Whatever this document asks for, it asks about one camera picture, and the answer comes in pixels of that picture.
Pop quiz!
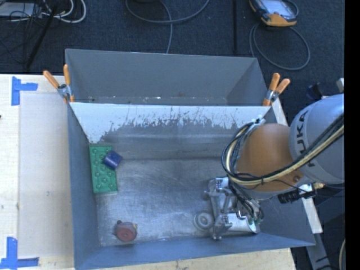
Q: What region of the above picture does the white round ring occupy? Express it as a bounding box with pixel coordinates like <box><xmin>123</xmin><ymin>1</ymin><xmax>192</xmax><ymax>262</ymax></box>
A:
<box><xmin>193</xmin><ymin>211</ymin><xmax>216</xmax><ymax>232</ymax></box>

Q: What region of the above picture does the pale wood flat board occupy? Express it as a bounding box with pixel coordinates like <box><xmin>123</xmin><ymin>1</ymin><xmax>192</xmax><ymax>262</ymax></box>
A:
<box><xmin>17</xmin><ymin>90</ymin><xmax>76</xmax><ymax>260</ymax></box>

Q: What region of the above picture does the green flat block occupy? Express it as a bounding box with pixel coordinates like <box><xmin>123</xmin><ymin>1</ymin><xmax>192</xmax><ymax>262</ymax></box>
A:
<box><xmin>89</xmin><ymin>145</ymin><xmax>119</xmax><ymax>194</ymax></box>

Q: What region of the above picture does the small blue block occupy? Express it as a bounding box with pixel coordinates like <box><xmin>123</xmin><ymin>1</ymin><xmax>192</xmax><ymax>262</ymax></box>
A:
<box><xmin>102</xmin><ymin>150</ymin><xmax>123</xmax><ymax>170</ymax></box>

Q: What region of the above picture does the red round disc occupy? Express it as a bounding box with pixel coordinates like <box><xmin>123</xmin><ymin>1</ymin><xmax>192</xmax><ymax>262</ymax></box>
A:
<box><xmin>113</xmin><ymin>220</ymin><xmax>138</xmax><ymax>243</ymax></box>

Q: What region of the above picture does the black cylinder on white bracket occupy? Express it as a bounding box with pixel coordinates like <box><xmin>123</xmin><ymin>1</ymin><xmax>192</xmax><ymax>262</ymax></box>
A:
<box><xmin>277</xmin><ymin>182</ymin><xmax>324</xmax><ymax>205</ymax></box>

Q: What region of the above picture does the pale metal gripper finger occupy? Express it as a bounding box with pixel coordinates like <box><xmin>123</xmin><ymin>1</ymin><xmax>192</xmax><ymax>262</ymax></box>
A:
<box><xmin>204</xmin><ymin>178</ymin><xmax>230</xmax><ymax>200</ymax></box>
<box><xmin>211</xmin><ymin>214</ymin><xmax>234</xmax><ymax>241</ymax></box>

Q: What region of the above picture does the grey metal bin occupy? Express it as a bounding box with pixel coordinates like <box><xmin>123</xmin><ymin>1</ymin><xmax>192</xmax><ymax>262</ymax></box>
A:
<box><xmin>65</xmin><ymin>48</ymin><xmax>316</xmax><ymax>270</ymax></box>

